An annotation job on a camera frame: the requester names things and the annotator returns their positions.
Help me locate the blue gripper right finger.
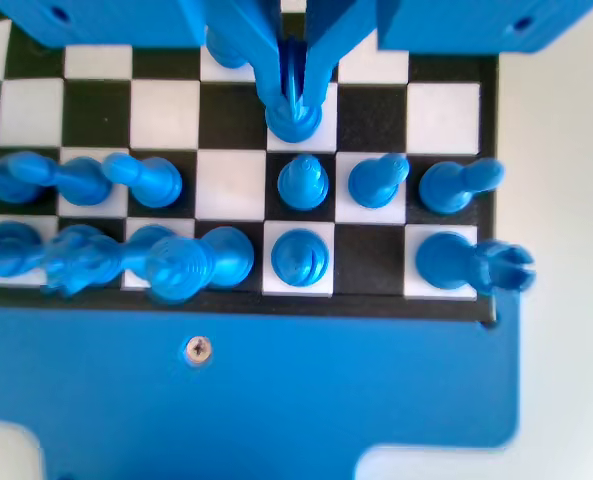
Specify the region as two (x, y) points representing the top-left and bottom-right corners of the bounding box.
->
(303, 0), (380, 106)

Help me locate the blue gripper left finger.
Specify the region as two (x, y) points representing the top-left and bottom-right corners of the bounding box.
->
(206, 0), (283, 109)

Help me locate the blue chess pawn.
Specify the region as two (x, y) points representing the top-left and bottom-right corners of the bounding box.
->
(0, 157), (45, 205)
(100, 152), (184, 210)
(348, 152), (411, 210)
(5, 151), (115, 207)
(277, 153), (330, 211)
(418, 158), (506, 215)
(204, 27), (251, 70)

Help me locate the blue chess bishop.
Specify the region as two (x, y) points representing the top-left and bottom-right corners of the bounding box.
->
(0, 224), (105, 284)
(270, 228), (331, 288)

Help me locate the blue chess king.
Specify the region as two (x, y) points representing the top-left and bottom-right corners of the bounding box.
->
(145, 225), (256, 305)

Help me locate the blue chess rook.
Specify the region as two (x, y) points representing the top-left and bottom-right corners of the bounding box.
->
(415, 231), (536, 301)

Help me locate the blue chess queen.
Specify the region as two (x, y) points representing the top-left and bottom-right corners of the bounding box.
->
(43, 223), (177, 300)

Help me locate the row of blue chess pieces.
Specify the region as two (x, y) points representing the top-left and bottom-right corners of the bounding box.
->
(0, 303), (523, 480)

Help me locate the black and white chessboard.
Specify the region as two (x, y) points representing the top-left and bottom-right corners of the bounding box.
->
(0, 0), (501, 325)

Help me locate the metal screw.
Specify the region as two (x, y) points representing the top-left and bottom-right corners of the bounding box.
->
(185, 336), (213, 364)

